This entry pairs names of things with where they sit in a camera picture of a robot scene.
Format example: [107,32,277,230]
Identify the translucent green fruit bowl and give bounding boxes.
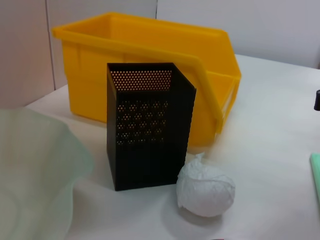
[0,107,96,240]

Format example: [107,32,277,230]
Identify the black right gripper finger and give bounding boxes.
[313,88,320,112]

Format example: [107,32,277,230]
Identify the green white pen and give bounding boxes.
[309,152,320,209]

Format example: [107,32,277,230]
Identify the white paper ball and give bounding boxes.
[175,152,237,218]

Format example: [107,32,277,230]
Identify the black mesh pen holder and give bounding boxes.
[106,62,197,192]

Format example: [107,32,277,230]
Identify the yellow plastic bin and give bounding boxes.
[51,11,243,146]

